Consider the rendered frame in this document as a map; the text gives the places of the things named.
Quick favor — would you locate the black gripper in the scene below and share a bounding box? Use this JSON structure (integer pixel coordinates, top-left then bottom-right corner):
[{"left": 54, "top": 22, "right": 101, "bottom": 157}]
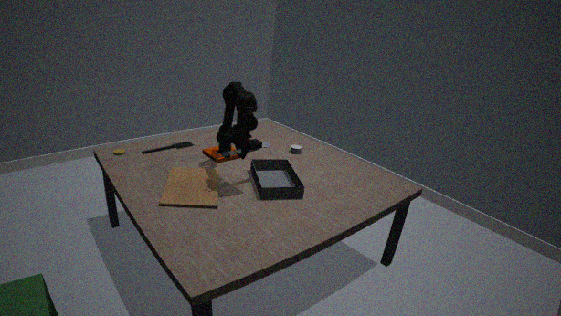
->
[{"left": 234, "top": 123, "right": 262, "bottom": 159}]

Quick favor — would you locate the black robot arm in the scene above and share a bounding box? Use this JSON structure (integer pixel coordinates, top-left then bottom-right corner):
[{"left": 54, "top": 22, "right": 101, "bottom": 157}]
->
[{"left": 217, "top": 82, "right": 258, "bottom": 153}]

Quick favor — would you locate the white short cylinder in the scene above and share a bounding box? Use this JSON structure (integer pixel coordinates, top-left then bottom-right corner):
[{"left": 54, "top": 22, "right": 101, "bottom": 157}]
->
[{"left": 291, "top": 145, "right": 302, "bottom": 154}]

